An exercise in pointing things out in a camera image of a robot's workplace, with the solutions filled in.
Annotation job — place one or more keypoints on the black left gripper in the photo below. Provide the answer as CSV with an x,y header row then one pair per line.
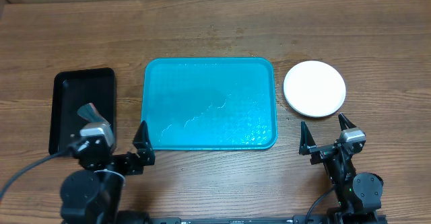
x,y
139,161

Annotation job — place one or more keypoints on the teal plastic serving tray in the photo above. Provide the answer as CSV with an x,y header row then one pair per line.
x,y
218,103

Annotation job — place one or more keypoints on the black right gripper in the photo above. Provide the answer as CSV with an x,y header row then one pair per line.
x,y
307,146

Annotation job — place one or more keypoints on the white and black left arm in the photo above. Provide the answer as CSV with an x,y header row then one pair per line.
x,y
93,194

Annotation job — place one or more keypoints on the black plastic tray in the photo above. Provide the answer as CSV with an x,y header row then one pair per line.
x,y
73,89

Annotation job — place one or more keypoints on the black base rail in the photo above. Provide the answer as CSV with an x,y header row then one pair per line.
x,y
269,220

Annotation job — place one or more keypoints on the brown bow-shaped sponge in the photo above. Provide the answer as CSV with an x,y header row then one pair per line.
x,y
90,113

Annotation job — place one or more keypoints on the white plate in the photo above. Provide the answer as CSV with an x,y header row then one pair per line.
x,y
314,89

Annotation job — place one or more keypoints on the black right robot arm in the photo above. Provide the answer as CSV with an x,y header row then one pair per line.
x,y
358,195

